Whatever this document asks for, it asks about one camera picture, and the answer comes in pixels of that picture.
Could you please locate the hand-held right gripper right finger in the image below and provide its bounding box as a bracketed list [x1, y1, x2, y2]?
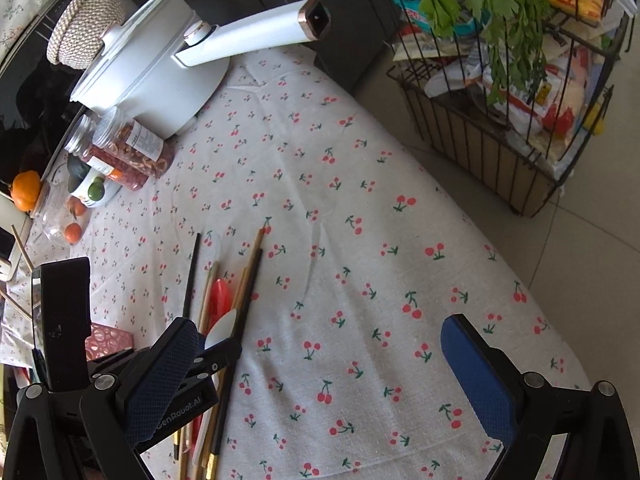
[440, 313, 640, 480]

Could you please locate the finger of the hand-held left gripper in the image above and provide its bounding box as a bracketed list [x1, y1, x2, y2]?
[141, 338, 242, 449]
[31, 257, 92, 392]

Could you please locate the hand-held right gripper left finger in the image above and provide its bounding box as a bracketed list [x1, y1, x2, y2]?
[10, 319, 202, 480]

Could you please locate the white plastic spoon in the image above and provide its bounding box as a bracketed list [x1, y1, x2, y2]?
[191, 310, 236, 468]

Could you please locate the pink perforated utensil holder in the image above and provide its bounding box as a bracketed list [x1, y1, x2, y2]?
[85, 324, 137, 362]

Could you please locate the light wooden chopstick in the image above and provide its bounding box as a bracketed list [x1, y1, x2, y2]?
[196, 260, 221, 335]
[0, 290, 33, 320]
[231, 266, 251, 321]
[11, 224, 35, 271]

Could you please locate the red plastic spoon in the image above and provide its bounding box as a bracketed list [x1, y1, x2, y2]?
[186, 280, 235, 456]

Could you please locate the black chopstick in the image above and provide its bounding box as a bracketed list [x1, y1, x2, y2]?
[181, 231, 202, 320]
[202, 247, 264, 480]

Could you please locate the brown wooden chopstick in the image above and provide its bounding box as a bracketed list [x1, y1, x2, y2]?
[227, 227, 267, 321]

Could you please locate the clear glass jar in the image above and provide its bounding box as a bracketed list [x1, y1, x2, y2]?
[30, 180, 93, 247]

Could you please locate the white bowl with green print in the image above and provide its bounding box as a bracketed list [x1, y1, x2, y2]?
[67, 160, 123, 208]

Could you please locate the large orange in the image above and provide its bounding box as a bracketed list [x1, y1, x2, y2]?
[12, 170, 42, 211]

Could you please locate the spice jar with red contents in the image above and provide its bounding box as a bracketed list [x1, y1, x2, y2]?
[64, 115, 151, 191]

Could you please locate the spice jar with dried rings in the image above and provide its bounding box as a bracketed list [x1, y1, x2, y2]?
[95, 107, 176, 178]

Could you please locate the black microwave oven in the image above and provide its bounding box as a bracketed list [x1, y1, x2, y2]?
[0, 0, 96, 186]

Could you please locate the black wire rack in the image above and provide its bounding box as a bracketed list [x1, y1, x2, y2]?
[337, 0, 633, 218]

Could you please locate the white pot with handle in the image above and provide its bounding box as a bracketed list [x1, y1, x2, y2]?
[70, 0, 333, 138]

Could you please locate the woven rope basket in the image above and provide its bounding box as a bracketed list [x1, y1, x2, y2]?
[46, 0, 126, 70]

